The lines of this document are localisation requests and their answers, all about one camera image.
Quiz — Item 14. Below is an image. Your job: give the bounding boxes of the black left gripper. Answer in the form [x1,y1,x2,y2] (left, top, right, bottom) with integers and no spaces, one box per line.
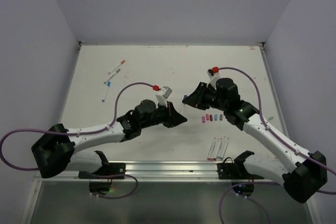
[140,100,186,129]

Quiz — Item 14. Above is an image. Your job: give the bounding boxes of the aluminium mounting rail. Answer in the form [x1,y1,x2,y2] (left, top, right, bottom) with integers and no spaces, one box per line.
[34,155,282,183]

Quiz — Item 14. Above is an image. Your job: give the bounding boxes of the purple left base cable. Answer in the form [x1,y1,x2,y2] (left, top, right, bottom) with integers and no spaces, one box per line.
[89,173,139,199]

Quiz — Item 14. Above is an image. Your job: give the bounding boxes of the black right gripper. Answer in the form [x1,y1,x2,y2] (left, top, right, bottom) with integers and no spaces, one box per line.
[182,81,228,111]

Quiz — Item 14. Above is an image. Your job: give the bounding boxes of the dark red capped white marker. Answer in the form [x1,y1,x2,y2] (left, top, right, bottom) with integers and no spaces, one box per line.
[213,138,222,160]

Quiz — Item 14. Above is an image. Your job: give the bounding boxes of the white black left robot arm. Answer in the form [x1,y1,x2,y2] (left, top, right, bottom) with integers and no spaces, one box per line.
[31,100,187,178]

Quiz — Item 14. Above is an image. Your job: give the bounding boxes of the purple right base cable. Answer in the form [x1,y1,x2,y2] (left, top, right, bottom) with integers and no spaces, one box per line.
[219,180,279,224]

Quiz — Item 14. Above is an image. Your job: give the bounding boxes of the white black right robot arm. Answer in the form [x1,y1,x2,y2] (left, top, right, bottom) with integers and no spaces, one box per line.
[182,78,328,203]

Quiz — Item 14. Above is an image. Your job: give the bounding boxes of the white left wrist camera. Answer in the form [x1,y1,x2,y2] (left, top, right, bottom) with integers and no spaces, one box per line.
[155,87,172,107]

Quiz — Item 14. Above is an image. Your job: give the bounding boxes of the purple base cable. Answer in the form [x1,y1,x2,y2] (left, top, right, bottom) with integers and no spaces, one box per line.
[219,180,279,224]
[89,173,139,199]

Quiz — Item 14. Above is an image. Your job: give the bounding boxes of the orange capped white marker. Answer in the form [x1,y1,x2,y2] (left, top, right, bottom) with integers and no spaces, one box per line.
[108,60,125,74]

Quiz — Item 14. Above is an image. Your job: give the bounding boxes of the grey capped marker far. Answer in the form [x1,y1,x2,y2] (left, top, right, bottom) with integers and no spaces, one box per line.
[104,68,121,84]

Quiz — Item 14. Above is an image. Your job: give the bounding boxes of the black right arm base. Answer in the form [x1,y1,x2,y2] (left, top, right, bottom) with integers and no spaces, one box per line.
[217,151,264,185]

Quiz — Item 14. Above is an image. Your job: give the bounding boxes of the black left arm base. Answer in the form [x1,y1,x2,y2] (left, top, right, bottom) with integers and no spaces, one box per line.
[78,151,125,199]

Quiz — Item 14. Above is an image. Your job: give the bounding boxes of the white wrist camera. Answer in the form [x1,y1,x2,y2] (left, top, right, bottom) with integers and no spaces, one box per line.
[155,87,172,107]
[207,67,221,88]

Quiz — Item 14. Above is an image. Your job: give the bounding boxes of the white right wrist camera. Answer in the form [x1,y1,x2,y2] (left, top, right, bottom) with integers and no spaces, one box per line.
[207,67,221,88]

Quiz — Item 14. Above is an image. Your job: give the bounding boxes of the magenta capped white marker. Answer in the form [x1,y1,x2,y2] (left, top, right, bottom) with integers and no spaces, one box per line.
[207,138,217,161]

